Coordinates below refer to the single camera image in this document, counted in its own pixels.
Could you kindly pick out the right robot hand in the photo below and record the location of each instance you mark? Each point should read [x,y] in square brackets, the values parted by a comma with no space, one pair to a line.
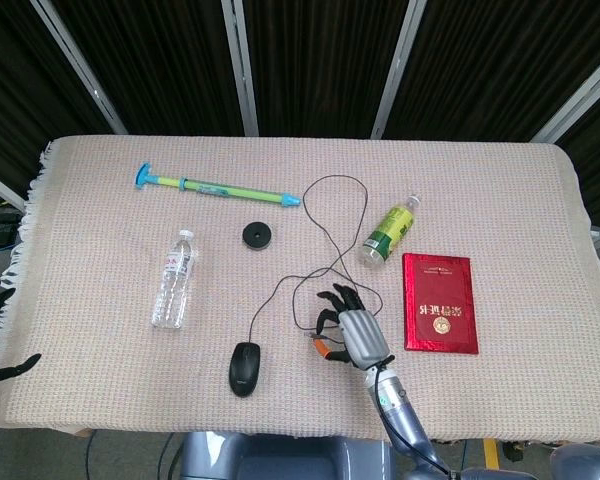
[365,335]

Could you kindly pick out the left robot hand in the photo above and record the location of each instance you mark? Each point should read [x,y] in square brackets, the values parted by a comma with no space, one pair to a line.
[2,372]

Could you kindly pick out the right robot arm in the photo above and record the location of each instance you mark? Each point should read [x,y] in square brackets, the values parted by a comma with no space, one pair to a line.
[397,400]

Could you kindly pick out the red foil certificate book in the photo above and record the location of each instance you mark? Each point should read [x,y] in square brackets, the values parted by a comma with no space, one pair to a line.
[440,290]

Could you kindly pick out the green label tea bottle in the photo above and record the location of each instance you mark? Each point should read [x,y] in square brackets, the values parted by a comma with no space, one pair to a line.
[392,230]

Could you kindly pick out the black tape roll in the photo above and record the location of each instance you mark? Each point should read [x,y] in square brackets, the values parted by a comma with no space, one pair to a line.
[266,240]

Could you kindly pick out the grey robot torso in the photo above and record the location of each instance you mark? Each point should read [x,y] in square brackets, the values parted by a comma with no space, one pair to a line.
[280,457]

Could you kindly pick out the beige woven tablecloth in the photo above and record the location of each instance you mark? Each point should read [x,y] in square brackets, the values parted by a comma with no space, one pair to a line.
[505,390]

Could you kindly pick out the clear plastic water bottle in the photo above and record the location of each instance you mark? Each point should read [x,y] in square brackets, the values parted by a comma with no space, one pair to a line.
[172,290]

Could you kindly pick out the blue green toy water pump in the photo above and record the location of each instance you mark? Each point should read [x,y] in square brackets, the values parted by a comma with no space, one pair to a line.
[240,191]

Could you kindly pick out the dark ribbed partition panel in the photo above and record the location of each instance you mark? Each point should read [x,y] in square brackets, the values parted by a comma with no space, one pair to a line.
[320,65]
[495,65]
[160,65]
[15,85]

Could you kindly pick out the white partition frame post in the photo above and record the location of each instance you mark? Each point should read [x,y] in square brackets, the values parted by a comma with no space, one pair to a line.
[397,75]
[242,70]
[580,95]
[80,70]
[0,186]

